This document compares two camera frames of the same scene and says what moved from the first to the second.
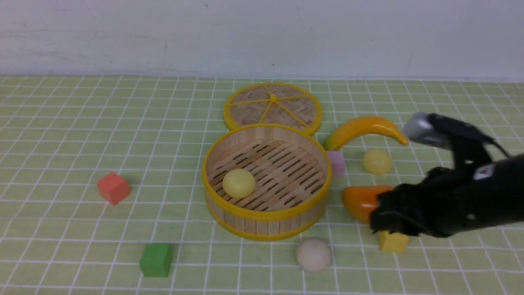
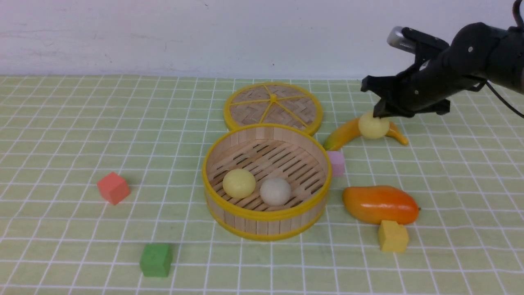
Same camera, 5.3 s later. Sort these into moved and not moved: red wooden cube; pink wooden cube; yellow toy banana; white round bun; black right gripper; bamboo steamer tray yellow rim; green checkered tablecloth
Moved: white round bun; black right gripper
Not moved: green checkered tablecloth; yellow toy banana; red wooden cube; pink wooden cube; bamboo steamer tray yellow rim
